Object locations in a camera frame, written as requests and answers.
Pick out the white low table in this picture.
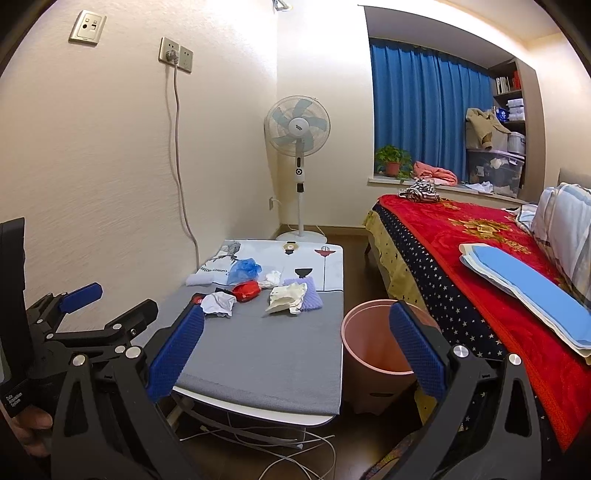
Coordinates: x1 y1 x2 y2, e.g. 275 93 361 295
157 237 347 450

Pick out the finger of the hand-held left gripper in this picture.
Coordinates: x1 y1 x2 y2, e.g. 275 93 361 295
44 299 159 364
27 282 103 333

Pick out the clear plastic storage box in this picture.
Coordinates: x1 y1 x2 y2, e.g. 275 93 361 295
465 148 526 198

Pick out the grey bed headboard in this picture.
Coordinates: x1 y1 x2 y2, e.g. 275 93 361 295
558 167 591 190

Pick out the black white striped cloth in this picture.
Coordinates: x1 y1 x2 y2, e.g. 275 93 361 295
398 179 441 204

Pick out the blue curtain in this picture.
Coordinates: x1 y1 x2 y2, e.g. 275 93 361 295
369 38 495 185

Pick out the potted green plant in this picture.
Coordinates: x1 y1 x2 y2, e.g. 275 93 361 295
374 145 414 180

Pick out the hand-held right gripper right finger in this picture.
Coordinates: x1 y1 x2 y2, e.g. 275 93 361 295
389 301 543 480

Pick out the beige coat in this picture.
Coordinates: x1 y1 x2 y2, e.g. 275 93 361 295
464 107 512 151

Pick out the built-in bookshelf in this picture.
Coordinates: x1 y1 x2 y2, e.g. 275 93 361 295
487 59 543 204

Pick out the white standing fan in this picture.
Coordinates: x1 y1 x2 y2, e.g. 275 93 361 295
264 95 331 244

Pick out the bed with red blanket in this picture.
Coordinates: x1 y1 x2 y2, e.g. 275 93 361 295
365 194 591 455

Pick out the white floor cable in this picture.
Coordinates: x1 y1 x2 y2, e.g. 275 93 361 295
180 425 338 480

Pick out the person's left hand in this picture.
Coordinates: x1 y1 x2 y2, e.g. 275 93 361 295
0 406 54 459

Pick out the beige wall switch panel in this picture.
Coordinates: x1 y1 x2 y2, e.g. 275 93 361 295
69 10 107 46

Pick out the white striped pillow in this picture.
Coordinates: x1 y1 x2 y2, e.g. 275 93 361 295
515 182 591 305

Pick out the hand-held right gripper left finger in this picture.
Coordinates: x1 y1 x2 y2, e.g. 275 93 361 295
51 302 206 480

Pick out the red snack packet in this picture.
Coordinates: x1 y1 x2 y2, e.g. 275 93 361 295
231 281 262 303

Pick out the grey power cable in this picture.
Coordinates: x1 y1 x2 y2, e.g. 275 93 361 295
161 50 200 266

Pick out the purple sponge cloth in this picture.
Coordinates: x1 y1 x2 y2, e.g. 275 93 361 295
283 276 324 313

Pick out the beige double wall socket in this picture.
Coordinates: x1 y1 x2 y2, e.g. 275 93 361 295
158 37 195 73

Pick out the pink waste bin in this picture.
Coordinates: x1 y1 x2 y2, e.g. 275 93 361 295
341 299 444 414

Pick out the blue plastic bag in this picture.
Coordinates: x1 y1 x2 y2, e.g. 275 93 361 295
227 257 262 285

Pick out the pink folded cloth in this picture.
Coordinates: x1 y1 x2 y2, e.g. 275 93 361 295
412 161 458 186

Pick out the blue and white folded mat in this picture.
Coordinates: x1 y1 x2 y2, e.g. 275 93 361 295
458 242 591 358

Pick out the white printed cloth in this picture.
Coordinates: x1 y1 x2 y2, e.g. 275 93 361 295
186 239 345 294

